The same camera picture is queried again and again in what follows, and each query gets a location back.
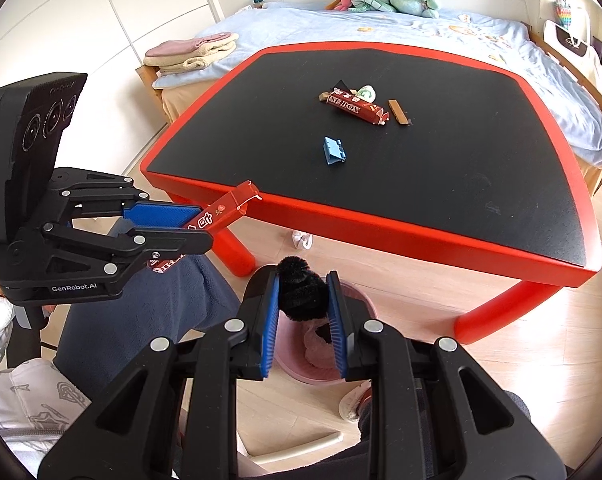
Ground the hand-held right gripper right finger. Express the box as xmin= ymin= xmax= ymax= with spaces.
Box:
xmin=326 ymin=270 xmax=568 ymax=480

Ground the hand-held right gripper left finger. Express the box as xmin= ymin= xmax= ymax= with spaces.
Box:
xmin=37 ymin=267 xmax=282 ymax=480

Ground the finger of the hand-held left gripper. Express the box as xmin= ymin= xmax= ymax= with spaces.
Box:
xmin=8 ymin=220 xmax=215 ymax=298
xmin=46 ymin=166 xmax=204 ymax=231

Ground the pink trash bin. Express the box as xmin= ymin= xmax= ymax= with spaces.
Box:
xmin=273 ymin=280 xmax=382 ymax=387

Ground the small red paper box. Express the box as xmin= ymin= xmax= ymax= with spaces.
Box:
xmin=146 ymin=179 xmax=263 ymax=273

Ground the black fuzzy pom-pom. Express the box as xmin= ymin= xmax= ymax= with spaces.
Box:
xmin=276 ymin=256 xmax=332 ymax=322

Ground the pink fluffy cloth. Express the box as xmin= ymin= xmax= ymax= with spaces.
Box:
xmin=303 ymin=317 xmax=338 ymax=370

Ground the white and pink slipper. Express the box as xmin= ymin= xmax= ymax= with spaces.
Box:
xmin=340 ymin=381 xmax=378 ymax=424

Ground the person's blue trouser leg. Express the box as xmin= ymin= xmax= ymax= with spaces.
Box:
xmin=53 ymin=220 xmax=243 ymax=413

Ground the white wardrobe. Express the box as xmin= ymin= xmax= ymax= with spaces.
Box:
xmin=0 ymin=0 xmax=228 ymax=181

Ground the folded cream towel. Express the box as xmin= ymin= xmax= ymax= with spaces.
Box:
xmin=156 ymin=34 xmax=240 ymax=75

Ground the folded pink towel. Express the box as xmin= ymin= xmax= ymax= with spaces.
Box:
xmin=144 ymin=32 xmax=232 ymax=59

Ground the blue binder clip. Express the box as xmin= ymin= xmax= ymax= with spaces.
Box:
xmin=323 ymin=136 xmax=347 ymax=167

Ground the red table with black top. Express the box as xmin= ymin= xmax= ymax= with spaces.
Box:
xmin=139 ymin=41 xmax=602 ymax=346

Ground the long dark red printed box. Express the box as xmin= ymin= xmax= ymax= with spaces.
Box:
xmin=326 ymin=87 xmax=393 ymax=128

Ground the person's white printed hoodie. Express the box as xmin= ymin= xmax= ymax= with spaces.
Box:
xmin=0 ymin=330 xmax=92 ymax=480

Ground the small brown wooden block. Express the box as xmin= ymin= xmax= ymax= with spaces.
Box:
xmin=387 ymin=100 xmax=412 ymax=126

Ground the bed with blue sheet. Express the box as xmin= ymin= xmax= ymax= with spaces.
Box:
xmin=136 ymin=2 xmax=602 ymax=196

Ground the white tote bag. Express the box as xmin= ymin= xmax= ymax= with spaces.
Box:
xmin=544 ymin=5 xmax=602 ymax=82

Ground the white stool frame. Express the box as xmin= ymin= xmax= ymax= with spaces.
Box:
xmin=237 ymin=430 xmax=345 ymax=477

